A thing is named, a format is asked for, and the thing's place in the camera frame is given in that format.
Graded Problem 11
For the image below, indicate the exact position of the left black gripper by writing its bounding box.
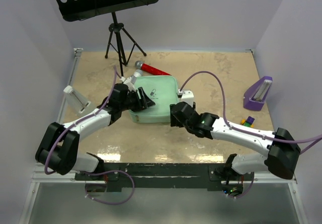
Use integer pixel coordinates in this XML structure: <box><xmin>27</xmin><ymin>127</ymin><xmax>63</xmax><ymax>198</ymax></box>
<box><xmin>120</xmin><ymin>87</ymin><xmax>154</xmax><ymax>112</ymax></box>

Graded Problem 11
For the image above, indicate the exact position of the mint green medicine kit case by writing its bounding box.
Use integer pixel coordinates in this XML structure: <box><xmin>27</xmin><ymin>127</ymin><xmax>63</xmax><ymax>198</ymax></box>
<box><xmin>129</xmin><ymin>76</ymin><xmax>179</xmax><ymax>123</ymax></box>

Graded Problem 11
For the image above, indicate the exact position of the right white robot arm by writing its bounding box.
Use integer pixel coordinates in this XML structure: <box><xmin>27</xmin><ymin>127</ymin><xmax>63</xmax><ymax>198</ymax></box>
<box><xmin>170</xmin><ymin>102</ymin><xmax>301</xmax><ymax>180</ymax></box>

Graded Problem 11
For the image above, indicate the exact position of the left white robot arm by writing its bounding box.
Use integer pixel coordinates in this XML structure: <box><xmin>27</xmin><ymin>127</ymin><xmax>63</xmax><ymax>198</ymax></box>
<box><xmin>35</xmin><ymin>84</ymin><xmax>155</xmax><ymax>180</ymax></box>

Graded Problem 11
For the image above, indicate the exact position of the white toy microphone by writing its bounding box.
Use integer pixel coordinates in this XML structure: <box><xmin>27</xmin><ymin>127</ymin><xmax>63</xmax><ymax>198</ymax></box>
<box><xmin>133</xmin><ymin>69</ymin><xmax>143</xmax><ymax>77</ymax></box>

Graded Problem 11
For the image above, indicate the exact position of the red toy microphone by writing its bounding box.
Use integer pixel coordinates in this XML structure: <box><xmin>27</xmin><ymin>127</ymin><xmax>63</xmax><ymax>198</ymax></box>
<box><xmin>135</xmin><ymin>60</ymin><xmax>171</xmax><ymax>76</ymax></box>

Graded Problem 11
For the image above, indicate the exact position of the toy brick car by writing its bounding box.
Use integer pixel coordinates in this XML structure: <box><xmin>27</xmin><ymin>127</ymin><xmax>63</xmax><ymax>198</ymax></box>
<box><xmin>240</xmin><ymin>116</ymin><xmax>255</xmax><ymax>128</ymax></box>

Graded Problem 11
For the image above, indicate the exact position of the white plastic stand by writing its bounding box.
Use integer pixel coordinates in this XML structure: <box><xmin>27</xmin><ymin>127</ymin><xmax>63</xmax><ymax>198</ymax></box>
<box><xmin>63</xmin><ymin>85</ymin><xmax>91</xmax><ymax>115</ymax></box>

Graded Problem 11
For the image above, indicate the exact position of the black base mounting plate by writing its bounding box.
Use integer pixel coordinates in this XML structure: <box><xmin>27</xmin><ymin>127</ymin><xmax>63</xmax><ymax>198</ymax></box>
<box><xmin>75</xmin><ymin>163</ymin><xmax>253</xmax><ymax>192</ymax></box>

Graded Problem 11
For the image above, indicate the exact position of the purple plastic stand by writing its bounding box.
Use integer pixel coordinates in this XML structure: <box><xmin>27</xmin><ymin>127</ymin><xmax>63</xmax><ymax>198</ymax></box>
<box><xmin>243</xmin><ymin>76</ymin><xmax>273</xmax><ymax>111</ymax></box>

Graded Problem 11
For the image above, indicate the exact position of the black music stand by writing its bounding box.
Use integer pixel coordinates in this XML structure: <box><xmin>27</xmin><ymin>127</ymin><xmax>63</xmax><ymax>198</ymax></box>
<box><xmin>47</xmin><ymin>0</ymin><xmax>159</xmax><ymax>87</ymax></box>

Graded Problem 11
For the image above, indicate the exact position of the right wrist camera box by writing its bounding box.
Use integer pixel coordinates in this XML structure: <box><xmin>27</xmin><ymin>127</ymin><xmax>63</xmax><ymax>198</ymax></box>
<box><xmin>178</xmin><ymin>90</ymin><xmax>194</xmax><ymax>107</ymax></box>

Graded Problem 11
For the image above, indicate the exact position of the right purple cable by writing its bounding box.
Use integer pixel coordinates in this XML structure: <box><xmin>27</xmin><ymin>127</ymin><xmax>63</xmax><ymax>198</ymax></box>
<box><xmin>180</xmin><ymin>70</ymin><xmax>322</xmax><ymax>199</ymax></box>

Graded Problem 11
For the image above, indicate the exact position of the aluminium frame rail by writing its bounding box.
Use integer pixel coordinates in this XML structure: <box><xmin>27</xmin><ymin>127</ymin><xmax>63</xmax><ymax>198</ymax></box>
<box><xmin>19</xmin><ymin>48</ymin><xmax>84</xmax><ymax>224</ymax></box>

